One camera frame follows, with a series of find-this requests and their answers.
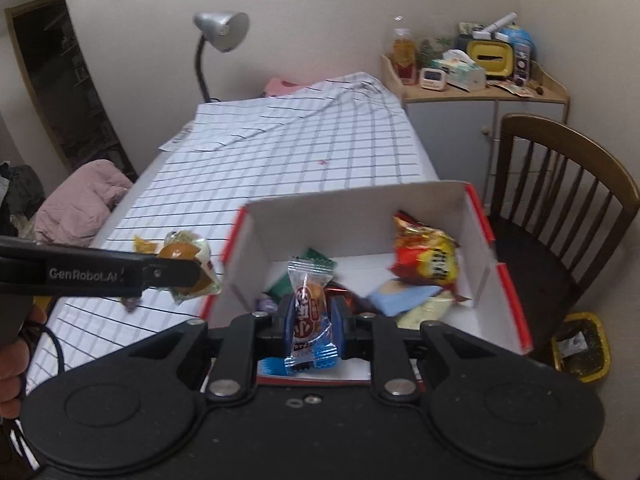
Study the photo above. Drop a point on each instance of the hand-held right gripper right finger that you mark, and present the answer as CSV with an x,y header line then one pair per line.
x,y
339,320

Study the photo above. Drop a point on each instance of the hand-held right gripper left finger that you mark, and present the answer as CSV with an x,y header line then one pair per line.
x,y
286,319

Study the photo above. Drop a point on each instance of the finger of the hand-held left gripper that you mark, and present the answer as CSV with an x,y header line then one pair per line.
x,y
170,272

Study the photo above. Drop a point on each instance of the dark candy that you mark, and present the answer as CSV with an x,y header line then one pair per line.
x,y
266,304

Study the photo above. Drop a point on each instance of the clear-blue candy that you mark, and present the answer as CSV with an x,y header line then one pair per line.
x,y
310,310

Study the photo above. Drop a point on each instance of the small red shiny packet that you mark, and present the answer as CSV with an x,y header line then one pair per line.
x,y
345,294

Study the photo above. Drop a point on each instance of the braised egg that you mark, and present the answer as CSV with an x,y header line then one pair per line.
x,y
182,247

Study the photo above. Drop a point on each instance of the blue cookie packet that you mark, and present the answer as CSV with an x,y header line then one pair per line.
x,y
270,366

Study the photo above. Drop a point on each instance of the dark green snack packet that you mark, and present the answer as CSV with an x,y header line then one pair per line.
x,y
320,259

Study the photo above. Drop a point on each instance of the light blue snack packet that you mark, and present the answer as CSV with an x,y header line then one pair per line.
x,y
400,297

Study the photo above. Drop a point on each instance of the pale yellow snack packet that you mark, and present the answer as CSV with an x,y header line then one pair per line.
x,y
430,310

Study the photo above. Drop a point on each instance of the red and white cardboard box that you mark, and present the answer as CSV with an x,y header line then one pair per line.
x,y
350,220

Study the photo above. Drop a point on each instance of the red snack bag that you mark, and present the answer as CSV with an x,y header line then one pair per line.
x,y
425,255

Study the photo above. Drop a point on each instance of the person's left hand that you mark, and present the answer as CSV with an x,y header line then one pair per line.
x,y
11,367

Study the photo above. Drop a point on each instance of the pink padded jacket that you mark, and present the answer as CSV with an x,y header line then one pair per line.
x,y
75,200

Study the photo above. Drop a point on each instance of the dark clothes pile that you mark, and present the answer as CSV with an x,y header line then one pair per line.
x,y
20,190

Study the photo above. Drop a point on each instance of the white checkered tablecloth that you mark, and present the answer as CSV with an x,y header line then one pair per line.
x,y
300,150

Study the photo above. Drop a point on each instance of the dark wooden chair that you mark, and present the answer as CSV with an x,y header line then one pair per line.
x,y
530,255

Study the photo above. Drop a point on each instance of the pink cloth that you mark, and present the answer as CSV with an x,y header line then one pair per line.
x,y
280,87

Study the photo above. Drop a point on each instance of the wooden corner cabinet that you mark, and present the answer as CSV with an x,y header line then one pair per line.
x,y
450,130

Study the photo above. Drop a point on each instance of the silver desk lamp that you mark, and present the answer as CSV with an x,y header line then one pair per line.
x,y
220,27

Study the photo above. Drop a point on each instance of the small white timer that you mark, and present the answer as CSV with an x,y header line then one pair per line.
x,y
429,79

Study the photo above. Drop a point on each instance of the yellow trash bin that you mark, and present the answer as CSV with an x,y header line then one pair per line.
x,y
601,340

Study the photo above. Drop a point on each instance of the pale green tissue box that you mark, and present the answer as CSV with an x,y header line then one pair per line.
x,y
462,77

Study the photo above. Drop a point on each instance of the orange drink bottle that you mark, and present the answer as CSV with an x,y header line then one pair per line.
x,y
404,55

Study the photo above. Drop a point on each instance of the small green plant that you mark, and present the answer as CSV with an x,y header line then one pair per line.
x,y
430,49

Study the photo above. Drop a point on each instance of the yellow tissue holder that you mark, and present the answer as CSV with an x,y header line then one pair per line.
x,y
492,57

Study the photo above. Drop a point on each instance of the small purple device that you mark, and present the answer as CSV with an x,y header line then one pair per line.
x,y
522,62

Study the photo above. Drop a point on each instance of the white handheld tool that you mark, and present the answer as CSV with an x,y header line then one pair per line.
x,y
495,25

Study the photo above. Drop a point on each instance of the blue globe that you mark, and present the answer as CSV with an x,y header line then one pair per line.
x,y
519,37

